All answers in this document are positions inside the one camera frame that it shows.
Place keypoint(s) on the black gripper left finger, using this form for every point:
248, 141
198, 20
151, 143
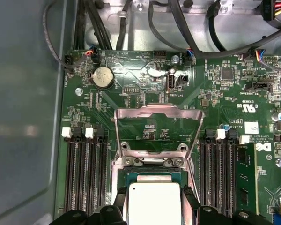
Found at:
121, 208

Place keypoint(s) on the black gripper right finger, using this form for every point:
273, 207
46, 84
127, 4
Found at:
188, 208

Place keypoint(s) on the silver topped CPU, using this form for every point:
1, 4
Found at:
154, 201

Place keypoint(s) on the metal CPU socket cover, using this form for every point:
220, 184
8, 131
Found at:
135, 112

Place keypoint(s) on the CPU socket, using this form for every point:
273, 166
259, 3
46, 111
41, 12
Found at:
115, 173

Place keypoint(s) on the green RAM stick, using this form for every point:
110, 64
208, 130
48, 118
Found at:
246, 178

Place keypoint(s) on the white board label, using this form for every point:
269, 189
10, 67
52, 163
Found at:
251, 127

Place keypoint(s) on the silver motherboard screw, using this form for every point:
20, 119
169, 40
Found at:
79, 91

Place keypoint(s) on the silver internal USB port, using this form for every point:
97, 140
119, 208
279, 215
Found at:
171, 82

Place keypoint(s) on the green motherboard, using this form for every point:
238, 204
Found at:
201, 79

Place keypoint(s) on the silver blue capacitor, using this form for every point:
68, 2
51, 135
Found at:
279, 116

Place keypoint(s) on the round silver coin battery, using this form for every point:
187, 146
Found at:
103, 77

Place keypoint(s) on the black square chip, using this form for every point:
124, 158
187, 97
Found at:
226, 73

